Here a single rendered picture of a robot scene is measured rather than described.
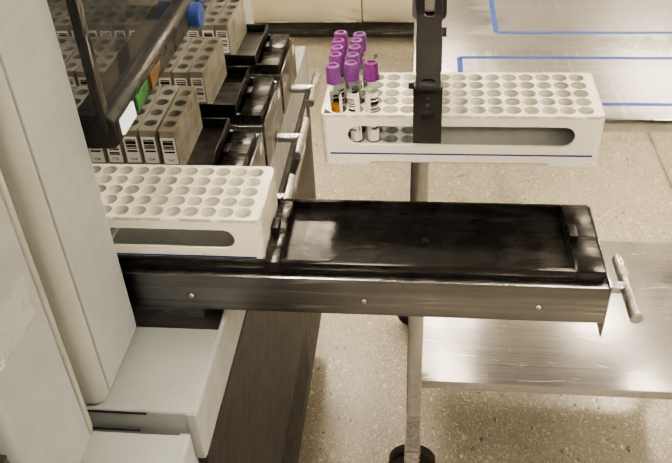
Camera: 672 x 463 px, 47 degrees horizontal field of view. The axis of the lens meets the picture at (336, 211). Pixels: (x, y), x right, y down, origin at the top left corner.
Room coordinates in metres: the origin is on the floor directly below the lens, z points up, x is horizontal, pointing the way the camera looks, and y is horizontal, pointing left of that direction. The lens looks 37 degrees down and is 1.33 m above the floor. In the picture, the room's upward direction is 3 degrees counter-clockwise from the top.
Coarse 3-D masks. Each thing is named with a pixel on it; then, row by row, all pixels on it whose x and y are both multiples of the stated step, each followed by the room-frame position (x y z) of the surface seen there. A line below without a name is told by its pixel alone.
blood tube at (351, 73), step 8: (344, 64) 0.73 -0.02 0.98; (352, 64) 0.73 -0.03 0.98; (344, 72) 0.74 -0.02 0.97; (352, 72) 0.73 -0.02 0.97; (352, 80) 0.73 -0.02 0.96; (352, 88) 0.73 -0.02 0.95; (352, 96) 0.73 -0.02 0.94; (352, 104) 0.73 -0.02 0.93; (352, 112) 0.73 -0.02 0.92; (352, 128) 0.73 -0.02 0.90; (360, 128) 0.73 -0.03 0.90; (352, 136) 0.73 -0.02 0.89; (360, 136) 0.73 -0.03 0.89
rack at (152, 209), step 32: (128, 192) 0.69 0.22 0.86; (160, 192) 0.69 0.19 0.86; (192, 192) 0.68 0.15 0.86; (224, 192) 0.67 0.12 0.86; (256, 192) 0.68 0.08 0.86; (128, 224) 0.64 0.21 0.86; (160, 224) 0.63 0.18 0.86; (192, 224) 0.63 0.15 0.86; (224, 224) 0.62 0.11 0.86; (256, 224) 0.62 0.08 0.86; (192, 256) 0.63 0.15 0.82; (256, 256) 0.62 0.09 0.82
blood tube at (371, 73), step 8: (368, 64) 0.73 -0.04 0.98; (376, 64) 0.73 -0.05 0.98; (368, 72) 0.73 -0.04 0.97; (376, 72) 0.73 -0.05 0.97; (368, 80) 0.73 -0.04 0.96; (376, 80) 0.73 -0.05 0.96; (368, 88) 0.73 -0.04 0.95; (376, 88) 0.73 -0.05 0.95; (368, 96) 0.73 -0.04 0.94; (376, 96) 0.73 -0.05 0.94; (368, 104) 0.73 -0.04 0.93; (376, 104) 0.73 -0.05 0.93; (376, 112) 0.73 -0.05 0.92; (368, 128) 0.73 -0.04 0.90; (376, 128) 0.73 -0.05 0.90; (368, 136) 0.73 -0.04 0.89; (376, 136) 0.73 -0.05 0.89
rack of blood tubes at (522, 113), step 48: (384, 96) 0.76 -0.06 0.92; (480, 96) 0.74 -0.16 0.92; (528, 96) 0.75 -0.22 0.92; (576, 96) 0.73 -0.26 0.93; (336, 144) 0.72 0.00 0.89; (384, 144) 0.72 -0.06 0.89; (432, 144) 0.71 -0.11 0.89; (480, 144) 0.74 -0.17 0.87; (528, 144) 0.73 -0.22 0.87; (576, 144) 0.69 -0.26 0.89
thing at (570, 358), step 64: (448, 0) 1.28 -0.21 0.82; (512, 0) 1.27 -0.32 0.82; (576, 0) 1.25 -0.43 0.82; (640, 0) 1.24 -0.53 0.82; (448, 64) 1.04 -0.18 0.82; (512, 64) 1.03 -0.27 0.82; (576, 64) 1.02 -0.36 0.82; (640, 64) 1.01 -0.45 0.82; (640, 128) 0.85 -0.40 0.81; (640, 256) 1.21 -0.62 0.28; (448, 320) 1.05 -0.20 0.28; (512, 320) 1.04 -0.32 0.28; (448, 384) 0.90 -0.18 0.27; (512, 384) 0.89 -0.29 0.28; (576, 384) 0.88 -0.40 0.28; (640, 384) 0.87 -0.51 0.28
